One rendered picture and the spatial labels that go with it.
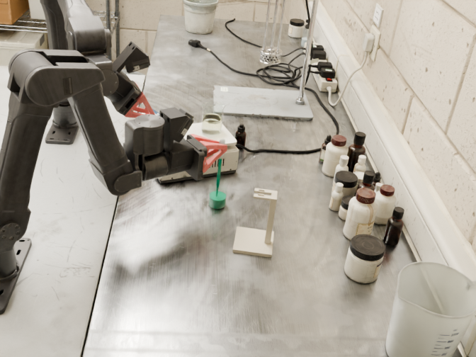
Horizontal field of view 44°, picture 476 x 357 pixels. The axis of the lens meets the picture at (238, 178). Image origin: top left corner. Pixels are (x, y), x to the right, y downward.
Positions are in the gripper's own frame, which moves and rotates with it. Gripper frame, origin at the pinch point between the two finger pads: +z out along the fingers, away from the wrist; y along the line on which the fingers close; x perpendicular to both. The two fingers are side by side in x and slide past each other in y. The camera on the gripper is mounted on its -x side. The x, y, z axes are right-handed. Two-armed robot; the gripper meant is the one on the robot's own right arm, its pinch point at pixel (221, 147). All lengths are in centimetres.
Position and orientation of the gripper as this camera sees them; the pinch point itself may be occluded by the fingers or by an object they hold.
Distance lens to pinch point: 125.0
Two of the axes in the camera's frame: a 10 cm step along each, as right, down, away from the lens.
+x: -1.0, 8.5, 5.2
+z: 8.1, -2.3, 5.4
